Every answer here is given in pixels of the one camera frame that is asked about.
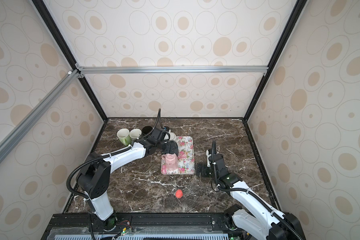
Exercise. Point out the white ceramic mug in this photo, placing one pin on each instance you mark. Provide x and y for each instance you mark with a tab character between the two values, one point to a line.
173	136

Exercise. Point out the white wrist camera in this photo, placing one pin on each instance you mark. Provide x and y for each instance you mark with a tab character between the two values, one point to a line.
167	136
208	154

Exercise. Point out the dark green ceramic mug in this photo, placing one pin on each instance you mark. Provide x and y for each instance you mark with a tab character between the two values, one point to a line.
172	148

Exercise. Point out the floral rectangular tray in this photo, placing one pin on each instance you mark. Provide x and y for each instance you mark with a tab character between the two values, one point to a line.
186	157

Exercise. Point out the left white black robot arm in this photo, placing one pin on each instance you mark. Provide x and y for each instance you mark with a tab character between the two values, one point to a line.
91	179

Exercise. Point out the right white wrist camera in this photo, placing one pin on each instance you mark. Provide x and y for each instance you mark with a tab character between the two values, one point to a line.
208	154

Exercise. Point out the black ceramic mug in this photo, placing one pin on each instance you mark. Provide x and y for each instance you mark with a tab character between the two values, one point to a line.
146	130

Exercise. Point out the small red toy fruit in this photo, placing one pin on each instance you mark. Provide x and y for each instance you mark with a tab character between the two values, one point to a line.
179	194

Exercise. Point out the pink ceramic mug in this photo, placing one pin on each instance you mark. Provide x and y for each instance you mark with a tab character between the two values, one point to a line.
170	162

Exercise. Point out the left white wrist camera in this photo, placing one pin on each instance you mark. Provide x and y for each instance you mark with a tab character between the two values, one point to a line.
167	136

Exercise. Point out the grey ceramic mug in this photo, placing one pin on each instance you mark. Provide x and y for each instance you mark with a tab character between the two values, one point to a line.
135	134

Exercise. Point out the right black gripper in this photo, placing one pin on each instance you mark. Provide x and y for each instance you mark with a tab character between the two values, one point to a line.
204	167

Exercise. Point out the light green ceramic mug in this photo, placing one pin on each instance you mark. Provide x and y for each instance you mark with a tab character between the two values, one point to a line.
124	136

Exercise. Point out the horizontal aluminium frame bar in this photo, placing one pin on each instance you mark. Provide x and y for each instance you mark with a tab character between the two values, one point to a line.
170	70

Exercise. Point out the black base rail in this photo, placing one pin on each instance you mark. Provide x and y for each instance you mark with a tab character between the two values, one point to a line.
142	226

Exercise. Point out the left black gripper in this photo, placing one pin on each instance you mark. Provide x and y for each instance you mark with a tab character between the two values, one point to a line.
165	152

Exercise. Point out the diagonal aluminium frame bar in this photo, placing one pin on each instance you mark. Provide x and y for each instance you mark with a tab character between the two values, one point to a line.
11	140

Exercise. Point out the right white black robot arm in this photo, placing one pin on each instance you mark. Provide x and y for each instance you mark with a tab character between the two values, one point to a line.
256	217

